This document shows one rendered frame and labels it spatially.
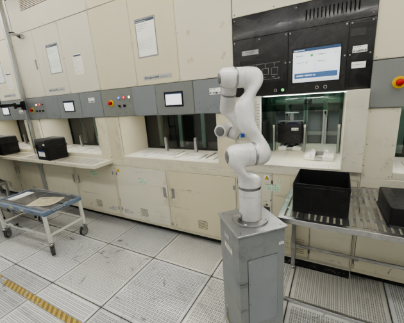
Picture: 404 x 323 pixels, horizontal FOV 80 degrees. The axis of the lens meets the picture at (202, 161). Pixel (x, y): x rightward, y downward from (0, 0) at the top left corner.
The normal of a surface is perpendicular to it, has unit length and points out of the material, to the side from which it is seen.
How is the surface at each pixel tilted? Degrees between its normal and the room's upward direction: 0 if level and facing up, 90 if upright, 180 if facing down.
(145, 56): 90
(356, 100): 90
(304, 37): 90
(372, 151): 90
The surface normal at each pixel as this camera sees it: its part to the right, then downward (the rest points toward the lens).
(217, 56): -0.47, 0.26
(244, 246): 0.29, 0.23
